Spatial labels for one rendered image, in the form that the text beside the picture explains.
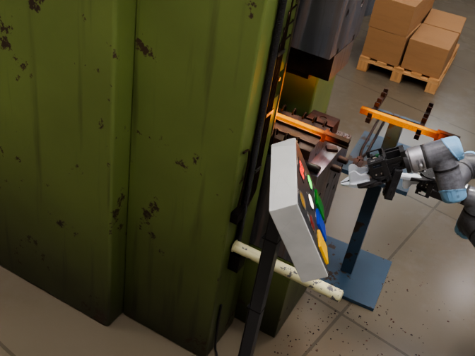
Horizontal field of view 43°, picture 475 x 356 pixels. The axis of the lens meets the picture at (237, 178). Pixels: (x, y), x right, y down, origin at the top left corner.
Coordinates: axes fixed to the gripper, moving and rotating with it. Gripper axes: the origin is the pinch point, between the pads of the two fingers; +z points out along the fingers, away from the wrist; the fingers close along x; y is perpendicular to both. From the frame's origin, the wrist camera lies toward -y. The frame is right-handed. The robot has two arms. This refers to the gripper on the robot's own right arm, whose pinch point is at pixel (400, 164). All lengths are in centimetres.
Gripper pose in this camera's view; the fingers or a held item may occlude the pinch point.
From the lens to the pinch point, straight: 226.7
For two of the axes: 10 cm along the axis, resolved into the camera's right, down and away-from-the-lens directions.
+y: -1.4, 8.1, 5.8
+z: -8.7, -3.8, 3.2
